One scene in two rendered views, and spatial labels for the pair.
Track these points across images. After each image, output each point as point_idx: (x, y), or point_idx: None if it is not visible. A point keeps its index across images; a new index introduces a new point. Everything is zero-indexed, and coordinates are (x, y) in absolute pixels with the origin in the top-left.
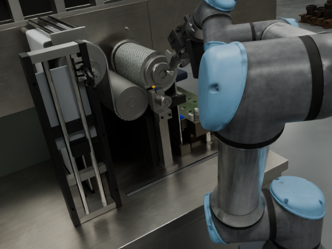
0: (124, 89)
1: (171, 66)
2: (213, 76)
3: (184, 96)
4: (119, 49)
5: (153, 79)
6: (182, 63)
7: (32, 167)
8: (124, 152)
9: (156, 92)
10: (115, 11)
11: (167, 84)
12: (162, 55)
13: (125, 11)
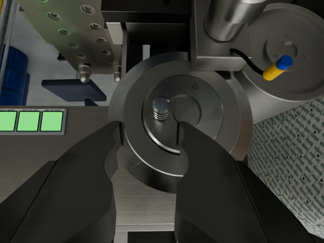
0: (314, 99)
1: (246, 170)
2: None
3: (106, 6)
4: None
5: (221, 102)
6: (118, 144)
7: None
8: None
9: (229, 52)
10: (161, 217)
11: (162, 70)
12: (160, 174)
13: (144, 213)
